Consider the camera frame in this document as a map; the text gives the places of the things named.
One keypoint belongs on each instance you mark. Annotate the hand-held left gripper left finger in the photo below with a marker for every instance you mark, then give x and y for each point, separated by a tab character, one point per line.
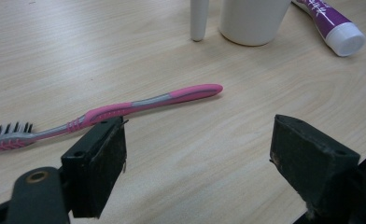
91	161

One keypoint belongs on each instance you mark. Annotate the purple white toothpaste tube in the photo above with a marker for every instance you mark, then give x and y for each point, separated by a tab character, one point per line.
327	18

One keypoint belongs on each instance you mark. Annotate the pink grey toothbrush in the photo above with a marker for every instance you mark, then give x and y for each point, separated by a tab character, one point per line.
184	93

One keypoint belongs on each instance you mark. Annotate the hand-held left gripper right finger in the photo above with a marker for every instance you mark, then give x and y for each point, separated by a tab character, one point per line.
315	161

